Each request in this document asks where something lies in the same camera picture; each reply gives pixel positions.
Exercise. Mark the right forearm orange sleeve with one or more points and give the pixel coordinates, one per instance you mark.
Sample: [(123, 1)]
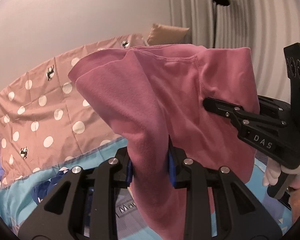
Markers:
[(295, 204)]

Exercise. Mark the beige pillow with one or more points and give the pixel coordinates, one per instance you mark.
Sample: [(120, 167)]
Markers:
[(165, 34)]

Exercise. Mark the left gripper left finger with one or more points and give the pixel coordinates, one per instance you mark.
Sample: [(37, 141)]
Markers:
[(81, 194)]

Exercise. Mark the pink polka dot duvet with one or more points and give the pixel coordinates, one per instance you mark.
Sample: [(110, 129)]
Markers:
[(44, 121)]

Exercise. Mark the beige curtain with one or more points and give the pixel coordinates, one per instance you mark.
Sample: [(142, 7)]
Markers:
[(265, 26)]

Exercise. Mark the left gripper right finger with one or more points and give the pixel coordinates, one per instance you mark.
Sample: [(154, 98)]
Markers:
[(218, 204)]

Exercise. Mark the navy star patterned garment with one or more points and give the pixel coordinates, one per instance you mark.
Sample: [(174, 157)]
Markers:
[(40, 191)]

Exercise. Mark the pink garment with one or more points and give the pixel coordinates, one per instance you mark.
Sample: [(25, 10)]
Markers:
[(153, 96)]

